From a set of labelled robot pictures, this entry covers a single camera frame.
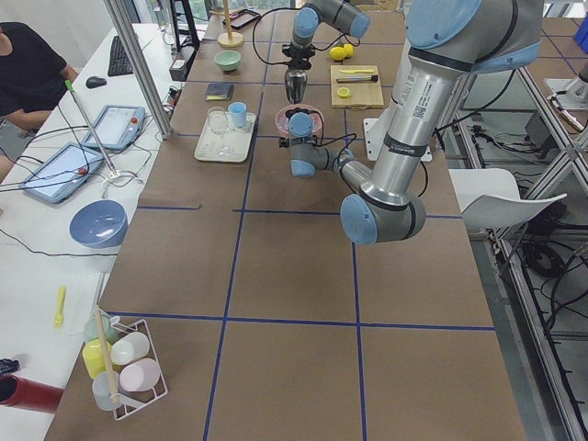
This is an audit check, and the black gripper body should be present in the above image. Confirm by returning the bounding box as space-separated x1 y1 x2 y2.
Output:
278 107 319 148
281 43 315 70

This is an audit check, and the metal ice scoop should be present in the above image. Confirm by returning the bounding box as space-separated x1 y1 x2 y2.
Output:
284 69 308 104

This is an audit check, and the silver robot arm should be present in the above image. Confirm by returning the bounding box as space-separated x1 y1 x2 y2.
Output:
282 0 371 71
288 1 544 244

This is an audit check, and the light blue cup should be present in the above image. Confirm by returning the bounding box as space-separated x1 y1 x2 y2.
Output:
228 102 247 129

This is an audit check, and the white cup in rack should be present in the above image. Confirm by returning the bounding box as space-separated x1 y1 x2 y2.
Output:
110 332 151 366

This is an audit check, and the pink cup in rack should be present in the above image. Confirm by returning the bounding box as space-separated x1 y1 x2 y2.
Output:
119 358 161 392

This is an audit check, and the yellow cup in rack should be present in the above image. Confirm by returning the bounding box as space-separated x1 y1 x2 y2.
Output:
82 338 106 379

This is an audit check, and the pink bowl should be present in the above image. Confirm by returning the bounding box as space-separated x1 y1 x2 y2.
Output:
275 103 323 138

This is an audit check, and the yellow lemon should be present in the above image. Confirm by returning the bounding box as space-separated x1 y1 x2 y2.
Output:
329 46 347 62
343 43 355 59

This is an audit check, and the lemon slice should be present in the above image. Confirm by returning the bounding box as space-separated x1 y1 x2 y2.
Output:
336 87 353 98

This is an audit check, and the wooden cutting board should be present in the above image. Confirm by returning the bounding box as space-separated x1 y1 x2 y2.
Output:
330 64 384 108

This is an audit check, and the yellow plastic knife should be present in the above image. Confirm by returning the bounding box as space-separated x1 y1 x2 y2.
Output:
339 69 375 74

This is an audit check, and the cream bear tray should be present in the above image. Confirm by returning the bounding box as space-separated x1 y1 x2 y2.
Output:
193 111 256 163

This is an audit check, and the clear wine glass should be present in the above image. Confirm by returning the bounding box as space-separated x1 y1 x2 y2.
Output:
207 107 232 157

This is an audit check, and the green bowl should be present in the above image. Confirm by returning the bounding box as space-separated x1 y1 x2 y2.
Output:
214 50 242 73

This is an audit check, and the metal rod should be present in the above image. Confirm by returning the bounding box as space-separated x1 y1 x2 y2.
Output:
335 74 379 84

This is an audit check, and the wooden mug tree stand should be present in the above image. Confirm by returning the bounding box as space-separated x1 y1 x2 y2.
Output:
217 0 243 49

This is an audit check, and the far teach pendant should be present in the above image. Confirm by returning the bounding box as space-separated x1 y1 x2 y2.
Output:
93 105 146 152

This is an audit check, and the teach pendant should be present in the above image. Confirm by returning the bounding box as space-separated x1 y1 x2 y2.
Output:
93 105 146 152
19 142 104 204

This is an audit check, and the black keyboard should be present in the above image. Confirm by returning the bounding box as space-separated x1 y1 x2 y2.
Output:
107 35 133 77

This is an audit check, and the blue bowl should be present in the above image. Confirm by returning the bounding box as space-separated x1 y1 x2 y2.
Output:
69 199 128 249

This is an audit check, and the black computer mouse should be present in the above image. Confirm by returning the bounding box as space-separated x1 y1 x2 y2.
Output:
85 75 107 89

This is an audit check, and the white chair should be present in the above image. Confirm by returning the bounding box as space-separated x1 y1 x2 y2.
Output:
449 168 567 232

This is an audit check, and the near teach pendant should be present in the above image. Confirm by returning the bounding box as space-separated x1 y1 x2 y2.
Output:
19 142 104 204

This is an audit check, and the person in black shirt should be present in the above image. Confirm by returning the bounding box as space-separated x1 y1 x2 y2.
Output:
0 21 80 180

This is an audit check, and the yellow plastic spoon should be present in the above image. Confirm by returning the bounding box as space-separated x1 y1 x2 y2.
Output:
53 286 66 328

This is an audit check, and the red cylinder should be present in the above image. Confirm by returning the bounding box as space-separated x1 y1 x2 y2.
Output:
1 375 63 413

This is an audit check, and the aluminium frame post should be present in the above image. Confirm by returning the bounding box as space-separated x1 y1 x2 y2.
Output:
104 0 172 140

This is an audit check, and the white wire cup rack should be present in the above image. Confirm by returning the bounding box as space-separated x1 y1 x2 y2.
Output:
92 309 168 421

